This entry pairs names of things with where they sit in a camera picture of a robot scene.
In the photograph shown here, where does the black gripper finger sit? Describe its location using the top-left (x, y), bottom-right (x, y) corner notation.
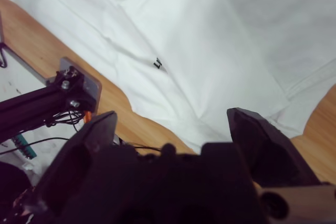
top-left (36, 110), bottom-right (118, 217)
top-left (226, 107), bottom-right (322, 187)

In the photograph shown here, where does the white t-shirt with black logo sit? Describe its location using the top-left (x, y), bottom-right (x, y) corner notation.
top-left (0, 0), bottom-right (336, 154)

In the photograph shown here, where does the green terminal strip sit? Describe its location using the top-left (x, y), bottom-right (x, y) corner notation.
top-left (12, 134), bottom-right (37, 158)

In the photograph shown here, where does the black cable bundle at mount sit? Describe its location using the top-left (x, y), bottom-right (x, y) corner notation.
top-left (43, 110), bottom-right (87, 132)

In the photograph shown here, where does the thin black cable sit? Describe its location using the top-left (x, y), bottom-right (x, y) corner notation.
top-left (0, 136), bottom-right (69, 156)

